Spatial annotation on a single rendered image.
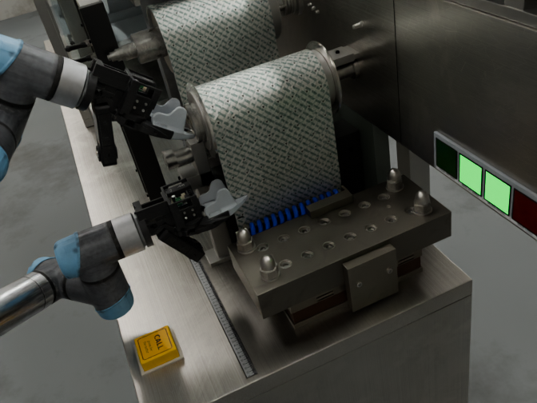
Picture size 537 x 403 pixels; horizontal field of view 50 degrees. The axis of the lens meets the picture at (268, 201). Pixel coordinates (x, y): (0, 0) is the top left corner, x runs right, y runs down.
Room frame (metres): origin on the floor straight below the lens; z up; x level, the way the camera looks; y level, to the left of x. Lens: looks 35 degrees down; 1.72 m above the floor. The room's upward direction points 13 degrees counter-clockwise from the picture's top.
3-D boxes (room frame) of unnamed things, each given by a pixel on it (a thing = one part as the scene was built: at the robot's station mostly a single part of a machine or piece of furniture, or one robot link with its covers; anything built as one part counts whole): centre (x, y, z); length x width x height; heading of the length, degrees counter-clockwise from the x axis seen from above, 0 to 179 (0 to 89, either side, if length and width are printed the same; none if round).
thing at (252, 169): (0.95, -0.04, 1.11); 0.23 x 0.01 x 0.18; 105
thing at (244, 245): (0.85, 0.06, 1.05); 0.04 x 0.04 x 0.04
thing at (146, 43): (1.21, 0.18, 1.34); 0.06 x 0.06 x 0.06; 15
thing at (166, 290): (1.89, 0.30, 0.88); 2.52 x 0.66 x 0.04; 15
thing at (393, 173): (0.94, -0.26, 1.05); 0.04 x 0.04 x 0.04
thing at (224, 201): (0.90, 0.08, 1.11); 0.09 x 0.03 x 0.06; 104
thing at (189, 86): (0.98, 0.09, 1.25); 0.15 x 0.01 x 0.15; 15
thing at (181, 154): (1.00, 0.14, 1.05); 0.06 x 0.05 x 0.31; 105
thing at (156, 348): (0.76, 0.27, 0.91); 0.07 x 0.07 x 0.02; 15
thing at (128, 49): (1.20, 0.23, 1.34); 0.06 x 0.03 x 0.03; 105
